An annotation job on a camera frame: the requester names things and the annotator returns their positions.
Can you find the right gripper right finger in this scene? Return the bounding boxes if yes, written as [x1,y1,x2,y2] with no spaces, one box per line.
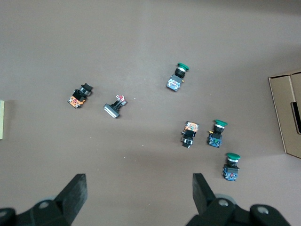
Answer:
[185,173,292,226]

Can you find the green mushroom push button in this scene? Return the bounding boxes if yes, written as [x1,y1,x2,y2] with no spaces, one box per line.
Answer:
[206,119,228,148]
[166,62,190,91]
[222,152,241,182]

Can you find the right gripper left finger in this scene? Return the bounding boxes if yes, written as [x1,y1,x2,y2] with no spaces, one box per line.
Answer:
[0,173,88,226]

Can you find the black square button red terminals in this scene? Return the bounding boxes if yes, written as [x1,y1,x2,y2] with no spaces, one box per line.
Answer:
[103,94,128,119]

